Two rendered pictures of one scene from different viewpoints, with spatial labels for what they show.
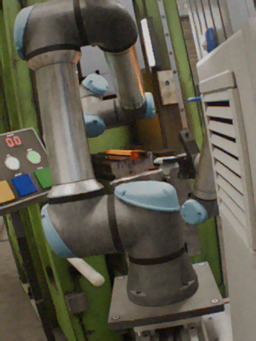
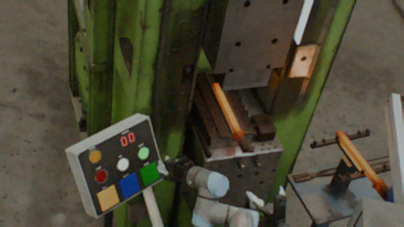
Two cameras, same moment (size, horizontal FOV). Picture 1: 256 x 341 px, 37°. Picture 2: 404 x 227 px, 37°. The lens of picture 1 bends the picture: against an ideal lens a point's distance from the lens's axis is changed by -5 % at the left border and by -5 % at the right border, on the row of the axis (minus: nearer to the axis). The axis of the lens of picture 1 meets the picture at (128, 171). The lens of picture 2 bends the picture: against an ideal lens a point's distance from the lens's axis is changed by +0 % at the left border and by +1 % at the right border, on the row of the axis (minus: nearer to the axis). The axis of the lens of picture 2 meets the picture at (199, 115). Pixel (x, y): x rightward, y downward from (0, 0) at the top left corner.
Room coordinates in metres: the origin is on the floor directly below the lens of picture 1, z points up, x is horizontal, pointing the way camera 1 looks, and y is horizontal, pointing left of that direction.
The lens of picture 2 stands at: (-0.08, 0.20, 2.85)
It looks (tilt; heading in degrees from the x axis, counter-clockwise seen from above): 44 degrees down; 358
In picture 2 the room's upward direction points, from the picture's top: 11 degrees clockwise
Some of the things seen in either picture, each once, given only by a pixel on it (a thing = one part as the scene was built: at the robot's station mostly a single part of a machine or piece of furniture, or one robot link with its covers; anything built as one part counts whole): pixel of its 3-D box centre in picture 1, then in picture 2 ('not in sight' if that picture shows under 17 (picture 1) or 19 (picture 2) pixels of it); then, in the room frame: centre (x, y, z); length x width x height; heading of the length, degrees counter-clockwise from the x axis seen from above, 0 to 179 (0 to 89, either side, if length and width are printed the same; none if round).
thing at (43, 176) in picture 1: (45, 178); (148, 173); (1.44, 0.30, 1.01); 0.07 x 0.05 x 0.07; 138
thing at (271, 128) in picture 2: (161, 157); (263, 127); (1.87, -0.16, 0.95); 0.12 x 0.08 x 0.06; 23
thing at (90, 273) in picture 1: (80, 265); (154, 214); (1.53, 0.26, 0.62); 0.44 x 0.05 x 0.05; 23
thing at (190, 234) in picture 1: (133, 211); (218, 143); (1.97, 0.01, 0.69); 0.56 x 0.38 x 0.45; 23
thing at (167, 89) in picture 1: (167, 87); (301, 61); (1.99, -0.26, 1.27); 0.09 x 0.02 x 0.17; 113
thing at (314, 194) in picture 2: not in sight; (336, 190); (1.78, -0.57, 0.70); 0.40 x 0.30 x 0.02; 118
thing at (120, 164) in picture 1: (113, 162); (216, 107); (1.94, 0.06, 0.96); 0.42 x 0.20 x 0.09; 23
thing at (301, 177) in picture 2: not in sight; (347, 167); (1.93, -0.63, 0.71); 0.60 x 0.04 x 0.01; 116
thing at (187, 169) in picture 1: (193, 164); (274, 219); (1.34, -0.22, 0.97); 0.12 x 0.08 x 0.09; 23
